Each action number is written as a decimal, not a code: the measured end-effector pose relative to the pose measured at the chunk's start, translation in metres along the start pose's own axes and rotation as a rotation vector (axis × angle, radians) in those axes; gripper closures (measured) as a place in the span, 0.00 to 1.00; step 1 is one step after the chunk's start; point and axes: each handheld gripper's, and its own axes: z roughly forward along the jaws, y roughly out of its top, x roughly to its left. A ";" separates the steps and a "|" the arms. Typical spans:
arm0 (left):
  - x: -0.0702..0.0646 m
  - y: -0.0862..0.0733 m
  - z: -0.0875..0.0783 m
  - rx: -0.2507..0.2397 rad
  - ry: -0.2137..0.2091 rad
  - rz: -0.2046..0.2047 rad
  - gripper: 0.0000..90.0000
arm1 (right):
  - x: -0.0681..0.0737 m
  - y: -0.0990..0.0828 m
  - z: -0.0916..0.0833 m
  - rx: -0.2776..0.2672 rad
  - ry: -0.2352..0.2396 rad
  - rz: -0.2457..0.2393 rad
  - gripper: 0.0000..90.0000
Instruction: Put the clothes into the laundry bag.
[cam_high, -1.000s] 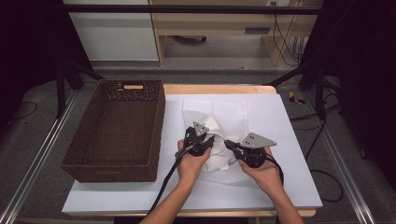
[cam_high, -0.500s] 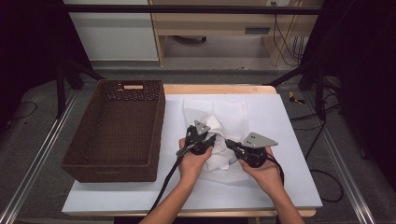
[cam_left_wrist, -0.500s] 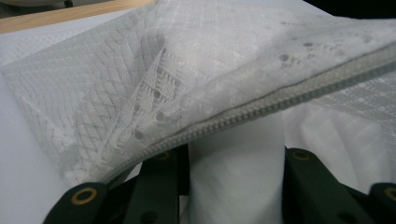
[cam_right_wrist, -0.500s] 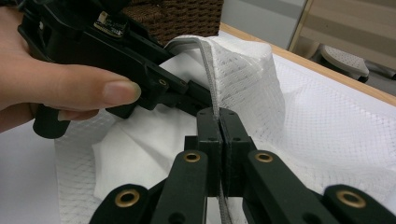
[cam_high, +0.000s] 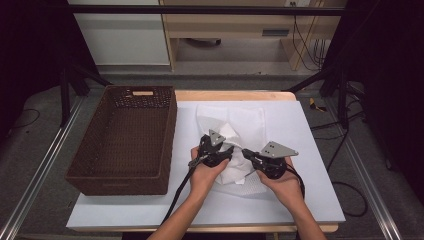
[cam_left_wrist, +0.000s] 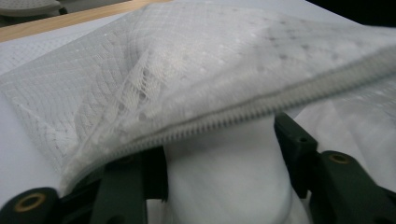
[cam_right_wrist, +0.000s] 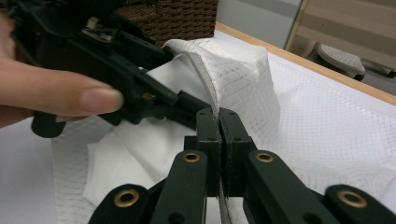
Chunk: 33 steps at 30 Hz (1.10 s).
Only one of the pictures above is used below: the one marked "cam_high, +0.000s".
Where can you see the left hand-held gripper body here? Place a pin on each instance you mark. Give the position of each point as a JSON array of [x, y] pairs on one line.
[[210, 146]]

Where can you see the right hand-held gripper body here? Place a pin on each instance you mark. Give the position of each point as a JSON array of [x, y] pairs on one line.
[[275, 160]]

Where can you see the white garment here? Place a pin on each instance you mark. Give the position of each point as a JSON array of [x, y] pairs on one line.
[[236, 160]]

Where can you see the white mesh laundry bag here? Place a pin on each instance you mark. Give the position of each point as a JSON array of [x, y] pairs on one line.
[[250, 120]]

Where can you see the brown woven basket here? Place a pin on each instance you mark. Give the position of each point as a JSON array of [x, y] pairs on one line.
[[133, 143]]

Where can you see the person's left hand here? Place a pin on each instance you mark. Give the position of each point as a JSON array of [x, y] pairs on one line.
[[203, 176]]

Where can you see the person's right hand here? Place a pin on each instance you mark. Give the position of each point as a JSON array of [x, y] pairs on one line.
[[283, 188]]

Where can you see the white table board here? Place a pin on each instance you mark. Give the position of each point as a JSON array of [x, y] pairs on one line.
[[300, 133]]

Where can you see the wooden table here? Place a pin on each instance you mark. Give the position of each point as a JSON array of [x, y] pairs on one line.
[[233, 95]]

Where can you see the yellow and black tool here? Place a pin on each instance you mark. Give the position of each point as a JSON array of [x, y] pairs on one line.
[[314, 105]]

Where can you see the black metal stand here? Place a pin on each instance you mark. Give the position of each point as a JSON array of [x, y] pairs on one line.
[[342, 96], [65, 93]]

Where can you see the dark object under desk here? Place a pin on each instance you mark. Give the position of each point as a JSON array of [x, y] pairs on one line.
[[203, 42]]

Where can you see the light wooden desk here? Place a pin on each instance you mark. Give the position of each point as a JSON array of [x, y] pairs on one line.
[[233, 23]]

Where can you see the white cabinet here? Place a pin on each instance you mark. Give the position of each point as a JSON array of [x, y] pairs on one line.
[[126, 36]]

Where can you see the black curtain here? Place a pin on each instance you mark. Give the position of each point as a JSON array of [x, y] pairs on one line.
[[386, 66], [30, 43]]

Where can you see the aluminium floor rail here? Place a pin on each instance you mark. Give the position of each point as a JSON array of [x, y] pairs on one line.
[[43, 160], [366, 173]]

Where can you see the black horizontal frame bar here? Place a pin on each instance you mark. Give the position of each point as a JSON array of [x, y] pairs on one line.
[[200, 10]]

